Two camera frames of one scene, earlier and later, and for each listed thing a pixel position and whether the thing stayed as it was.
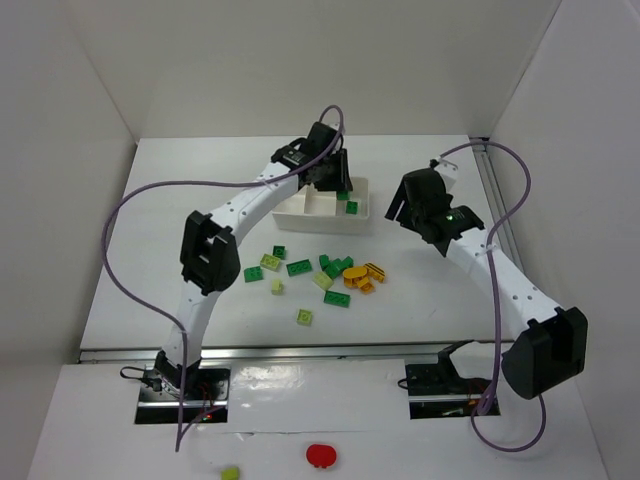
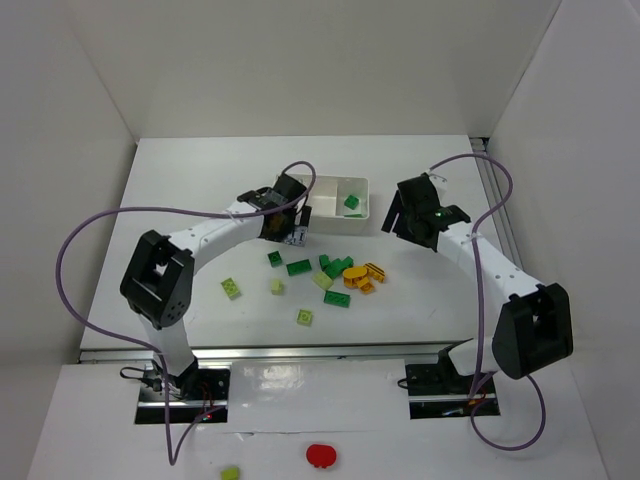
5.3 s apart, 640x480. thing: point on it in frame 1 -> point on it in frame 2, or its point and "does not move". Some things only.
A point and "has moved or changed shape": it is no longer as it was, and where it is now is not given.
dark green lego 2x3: [298, 267] does not move
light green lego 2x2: [269, 261] -> [231, 289]
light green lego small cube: [277, 287] does not move
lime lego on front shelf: [230, 474] does not move
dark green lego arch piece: [344, 264] does not move
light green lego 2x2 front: [304, 317] does not move
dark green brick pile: [352, 207] has moved or changed shape
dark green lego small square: [279, 251] has moved or changed shape
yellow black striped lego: [375, 272] does not move
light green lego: [323, 280] does not move
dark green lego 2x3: [337, 299] does not move
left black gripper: [333, 176] -> [298, 228]
